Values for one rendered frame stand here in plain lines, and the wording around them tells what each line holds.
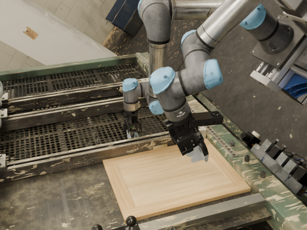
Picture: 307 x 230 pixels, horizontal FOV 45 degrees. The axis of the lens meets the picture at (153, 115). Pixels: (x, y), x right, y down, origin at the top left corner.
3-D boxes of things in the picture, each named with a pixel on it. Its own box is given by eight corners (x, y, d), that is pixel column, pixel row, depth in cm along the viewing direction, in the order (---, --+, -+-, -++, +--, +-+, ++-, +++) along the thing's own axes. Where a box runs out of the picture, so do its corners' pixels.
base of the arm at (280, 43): (278, 22, 170) (266, 10, 165) (300, 29, 157) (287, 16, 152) (258, 49, 173) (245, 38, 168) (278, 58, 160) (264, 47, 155)
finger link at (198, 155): (193, 168, 121) (183, 148, 116) (209, 159, 121) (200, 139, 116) (198, 173, 118) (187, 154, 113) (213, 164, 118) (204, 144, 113)
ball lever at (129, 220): (134, 234, 136) (138, 223, 125) (124, 237, 135) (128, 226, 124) (132, 224, 138) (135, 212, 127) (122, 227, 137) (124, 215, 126)
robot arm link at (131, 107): (121, 99, 184) (137, 96, 187) (122, 107, 187) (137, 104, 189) (125, 105, 178) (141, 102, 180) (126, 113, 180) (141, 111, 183)
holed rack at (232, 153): (238, 156, 176) (238, 155, 175) (232, 157, 175) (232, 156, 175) (139, 53, 314) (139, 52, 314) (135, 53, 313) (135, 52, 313)
